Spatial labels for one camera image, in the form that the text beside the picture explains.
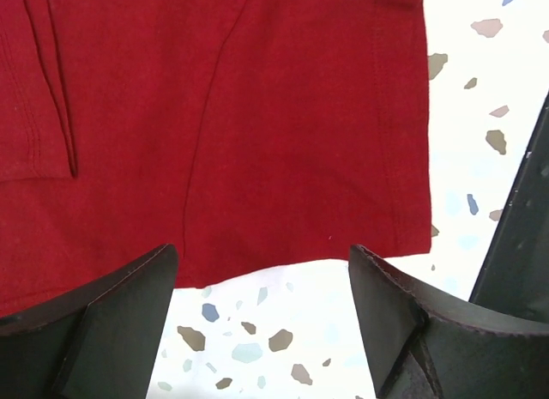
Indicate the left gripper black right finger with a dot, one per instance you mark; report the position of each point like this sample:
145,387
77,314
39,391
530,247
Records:
421,342

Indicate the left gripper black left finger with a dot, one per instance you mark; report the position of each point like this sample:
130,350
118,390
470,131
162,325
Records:
97,341

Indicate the dark red t-shirt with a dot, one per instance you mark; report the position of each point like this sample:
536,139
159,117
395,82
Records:
248,133

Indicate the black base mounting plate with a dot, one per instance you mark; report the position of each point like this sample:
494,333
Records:
513,279

